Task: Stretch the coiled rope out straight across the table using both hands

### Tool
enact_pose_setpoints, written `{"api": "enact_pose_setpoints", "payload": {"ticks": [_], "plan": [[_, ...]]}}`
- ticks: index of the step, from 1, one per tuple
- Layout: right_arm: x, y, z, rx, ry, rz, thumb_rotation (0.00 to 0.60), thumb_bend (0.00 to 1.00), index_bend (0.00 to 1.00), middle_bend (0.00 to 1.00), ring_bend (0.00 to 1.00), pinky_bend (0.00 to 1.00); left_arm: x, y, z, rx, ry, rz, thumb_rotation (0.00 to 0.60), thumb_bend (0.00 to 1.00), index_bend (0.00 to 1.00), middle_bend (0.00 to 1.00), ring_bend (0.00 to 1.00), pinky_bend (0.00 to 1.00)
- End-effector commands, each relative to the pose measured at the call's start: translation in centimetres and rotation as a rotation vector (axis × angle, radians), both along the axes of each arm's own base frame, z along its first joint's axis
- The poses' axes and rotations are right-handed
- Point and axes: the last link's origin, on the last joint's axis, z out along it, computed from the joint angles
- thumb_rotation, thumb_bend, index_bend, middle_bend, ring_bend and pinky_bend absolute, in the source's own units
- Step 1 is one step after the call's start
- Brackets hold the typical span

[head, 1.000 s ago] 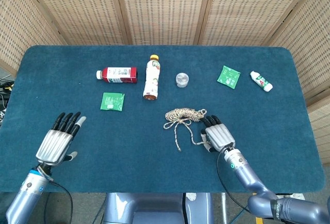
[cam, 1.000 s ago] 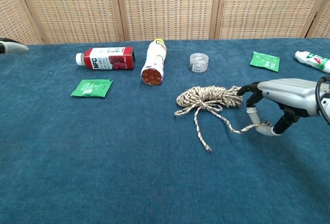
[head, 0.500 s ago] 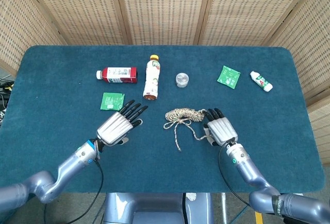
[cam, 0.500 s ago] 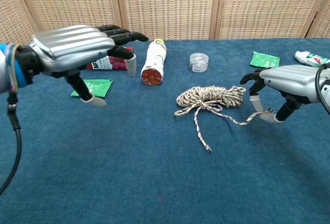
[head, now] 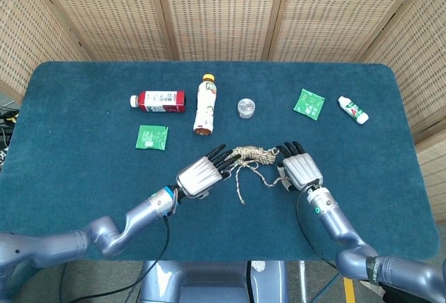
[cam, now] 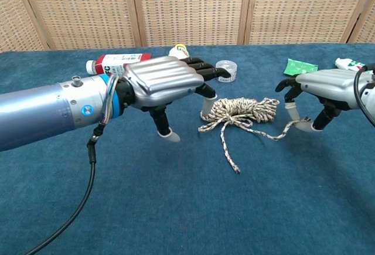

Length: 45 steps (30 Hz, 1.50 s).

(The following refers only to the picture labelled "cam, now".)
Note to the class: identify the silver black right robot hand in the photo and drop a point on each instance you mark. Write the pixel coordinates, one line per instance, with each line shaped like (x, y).
(331, 85)

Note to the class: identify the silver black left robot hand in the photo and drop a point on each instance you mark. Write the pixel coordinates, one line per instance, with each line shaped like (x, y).
(164, 79)

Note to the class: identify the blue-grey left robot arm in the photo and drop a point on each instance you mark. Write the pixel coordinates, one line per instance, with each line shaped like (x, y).
(35, 114)

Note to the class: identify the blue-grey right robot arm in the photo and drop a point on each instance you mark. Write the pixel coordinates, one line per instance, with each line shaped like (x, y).
(370, 96)

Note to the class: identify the small white green-print bottle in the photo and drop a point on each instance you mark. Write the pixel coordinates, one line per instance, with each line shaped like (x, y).
(345, 63)

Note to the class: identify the white yellow-capped tea bottle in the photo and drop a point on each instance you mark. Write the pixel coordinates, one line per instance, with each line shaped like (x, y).
(177, 51)

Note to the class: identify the green foil sachet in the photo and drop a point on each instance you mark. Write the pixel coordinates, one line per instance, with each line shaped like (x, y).
(299, 67)

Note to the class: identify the red NFC juice bottle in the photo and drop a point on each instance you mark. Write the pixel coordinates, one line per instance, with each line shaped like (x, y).
(117, 60)

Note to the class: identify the woven bamboo screen panel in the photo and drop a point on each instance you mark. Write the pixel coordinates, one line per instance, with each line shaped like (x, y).
(367, 27)
(14, 17)
(304, 8)
(190, 8)
(82, 8)

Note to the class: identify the small clear plastic jar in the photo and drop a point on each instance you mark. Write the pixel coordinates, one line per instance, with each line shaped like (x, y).
(231, 67)

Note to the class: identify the blue carpet table cover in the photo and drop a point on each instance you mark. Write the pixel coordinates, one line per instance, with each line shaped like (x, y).
(175, 202)

